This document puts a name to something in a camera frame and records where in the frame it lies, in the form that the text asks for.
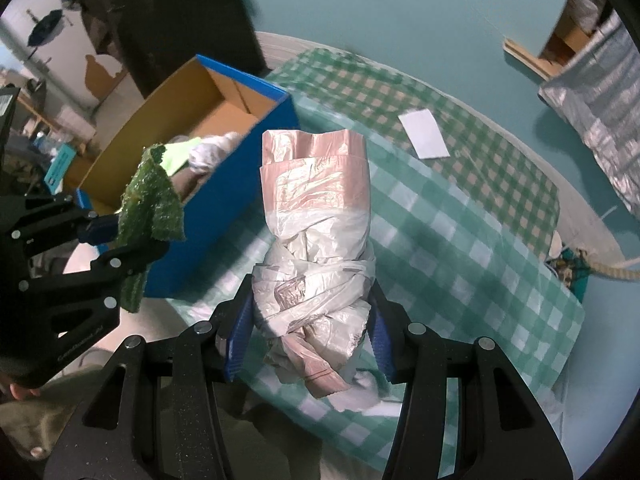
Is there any white paper sheet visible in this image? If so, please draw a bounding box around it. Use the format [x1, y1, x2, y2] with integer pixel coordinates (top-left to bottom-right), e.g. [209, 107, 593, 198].
[397, 108, 451, 160]

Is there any beige rope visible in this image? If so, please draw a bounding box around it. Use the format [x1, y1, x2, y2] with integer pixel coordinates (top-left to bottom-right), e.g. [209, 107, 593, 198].
[575, 247, 640, 281]

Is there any yellow green cloth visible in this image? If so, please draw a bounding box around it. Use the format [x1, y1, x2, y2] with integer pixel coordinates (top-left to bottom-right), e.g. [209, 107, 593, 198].
[162, 137, 203, 176]

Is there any silver tarp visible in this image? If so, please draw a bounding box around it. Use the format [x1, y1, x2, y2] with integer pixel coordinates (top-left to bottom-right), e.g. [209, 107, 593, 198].
[537, 10, 640, 221]

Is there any person's left hand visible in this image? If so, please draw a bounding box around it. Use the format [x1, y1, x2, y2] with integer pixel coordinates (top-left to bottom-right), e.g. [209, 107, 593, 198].
[0, 380, 38, 403]

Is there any pink white plastic bag roll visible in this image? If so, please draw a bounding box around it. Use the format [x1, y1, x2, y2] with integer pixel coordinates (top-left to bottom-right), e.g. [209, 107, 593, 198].
[251, 129, 377, 401]

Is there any green beige checked tablecloth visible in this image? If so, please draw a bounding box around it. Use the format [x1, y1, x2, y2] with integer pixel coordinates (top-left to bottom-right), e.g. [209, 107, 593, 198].
[265, 47, 561, 256]

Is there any dark umbrella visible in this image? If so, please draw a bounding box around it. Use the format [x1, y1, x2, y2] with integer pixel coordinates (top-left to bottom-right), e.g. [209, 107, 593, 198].
[26, 9, 65, 47]

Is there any small white plastic object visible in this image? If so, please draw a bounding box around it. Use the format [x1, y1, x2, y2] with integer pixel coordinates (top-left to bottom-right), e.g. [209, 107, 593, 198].
[330, 370, 406, 418]

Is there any blue cardboard box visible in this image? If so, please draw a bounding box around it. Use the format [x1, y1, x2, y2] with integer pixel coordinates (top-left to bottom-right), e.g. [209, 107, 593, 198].
[65, 54, 301, 298]

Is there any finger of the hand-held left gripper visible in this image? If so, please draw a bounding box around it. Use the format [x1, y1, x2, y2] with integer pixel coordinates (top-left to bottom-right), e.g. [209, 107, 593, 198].
[20, 240, 171, 333]
[0, 194, 123, 261]

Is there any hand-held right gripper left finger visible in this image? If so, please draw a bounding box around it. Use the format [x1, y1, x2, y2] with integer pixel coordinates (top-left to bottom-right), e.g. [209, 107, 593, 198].
[42, 274, 256, 480]

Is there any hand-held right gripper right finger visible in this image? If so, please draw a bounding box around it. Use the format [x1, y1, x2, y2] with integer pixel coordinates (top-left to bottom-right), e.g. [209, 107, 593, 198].
[367, 285, 573, 480]

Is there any cardboard strip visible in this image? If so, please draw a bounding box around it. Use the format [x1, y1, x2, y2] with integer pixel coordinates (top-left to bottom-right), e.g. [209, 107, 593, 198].
[502, 36, 553, 82]

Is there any teal carton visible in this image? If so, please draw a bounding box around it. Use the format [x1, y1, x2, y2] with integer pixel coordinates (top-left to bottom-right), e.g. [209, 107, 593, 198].
[44, 144, 77, 193]

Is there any green white checked plastic tablecloth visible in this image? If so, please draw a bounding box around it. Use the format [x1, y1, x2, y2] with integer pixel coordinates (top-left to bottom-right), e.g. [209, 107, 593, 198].
[167, 92, 586, 461]

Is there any brown cardboard box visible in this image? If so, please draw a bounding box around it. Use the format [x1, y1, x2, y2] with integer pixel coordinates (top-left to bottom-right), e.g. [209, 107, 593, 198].
[540, 10, 596, 66]

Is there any white blue plastic bag wad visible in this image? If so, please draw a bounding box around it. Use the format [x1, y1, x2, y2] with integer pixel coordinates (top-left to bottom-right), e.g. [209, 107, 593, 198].
[187, 131, 242, 176]

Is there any green scrub sponge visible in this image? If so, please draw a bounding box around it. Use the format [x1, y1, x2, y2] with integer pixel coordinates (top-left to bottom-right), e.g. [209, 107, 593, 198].
[116, 144, 187, 313]

